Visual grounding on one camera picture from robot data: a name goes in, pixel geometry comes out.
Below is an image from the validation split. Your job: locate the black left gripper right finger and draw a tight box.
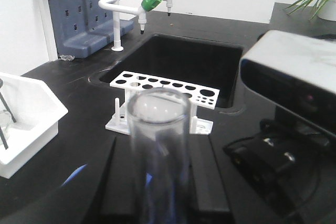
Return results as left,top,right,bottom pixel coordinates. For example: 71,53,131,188
189,134,263,223

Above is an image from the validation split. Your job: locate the white test tube rack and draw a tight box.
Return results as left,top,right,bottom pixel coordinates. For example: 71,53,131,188
105,71,219,135

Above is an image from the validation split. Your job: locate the crumpled plastic scrap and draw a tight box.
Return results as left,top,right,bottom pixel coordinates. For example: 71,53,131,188
59,55,75,61

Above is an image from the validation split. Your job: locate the blue plastic tray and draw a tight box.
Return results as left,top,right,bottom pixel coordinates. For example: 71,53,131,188
61,164,87,187

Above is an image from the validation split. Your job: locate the right white storage bin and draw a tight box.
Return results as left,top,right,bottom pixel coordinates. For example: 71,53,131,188
1,72,68,178

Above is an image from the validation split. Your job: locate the black lab sink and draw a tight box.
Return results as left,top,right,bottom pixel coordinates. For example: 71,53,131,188
88,34,244,112

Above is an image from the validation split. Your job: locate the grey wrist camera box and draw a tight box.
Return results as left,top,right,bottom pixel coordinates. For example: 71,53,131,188
239,30,335,135

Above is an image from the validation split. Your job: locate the black wire tripod stand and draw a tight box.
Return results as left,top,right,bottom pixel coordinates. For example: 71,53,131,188
1,93,17,150

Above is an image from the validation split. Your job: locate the grey-blue pegboard drying rack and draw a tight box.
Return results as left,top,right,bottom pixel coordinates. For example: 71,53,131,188
43,0,135,59

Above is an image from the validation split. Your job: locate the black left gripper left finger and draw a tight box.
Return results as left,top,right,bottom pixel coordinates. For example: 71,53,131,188
1,136,137,223

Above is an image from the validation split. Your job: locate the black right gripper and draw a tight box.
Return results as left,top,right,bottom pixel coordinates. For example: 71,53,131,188
223,119,335,218

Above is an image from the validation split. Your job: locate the white lab faucet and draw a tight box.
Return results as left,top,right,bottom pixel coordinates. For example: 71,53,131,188
98,0,187,52

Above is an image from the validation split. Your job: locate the clear glass test tube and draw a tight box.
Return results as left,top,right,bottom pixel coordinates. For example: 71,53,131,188
127,88,190,223

